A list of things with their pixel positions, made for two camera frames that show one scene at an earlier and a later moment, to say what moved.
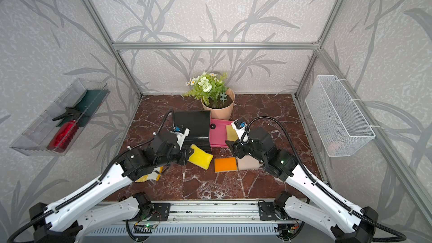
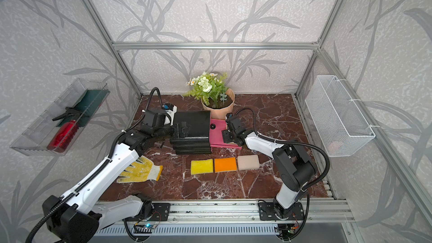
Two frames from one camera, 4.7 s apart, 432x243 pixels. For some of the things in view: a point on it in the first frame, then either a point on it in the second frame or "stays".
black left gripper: (185, 155) → (183, 134)
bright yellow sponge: (200, 158) → (201, 166)
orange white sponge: (247, 162) stays
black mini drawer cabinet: (199, 124) stays
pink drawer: (217, 132) stays
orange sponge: (225, 165) stays
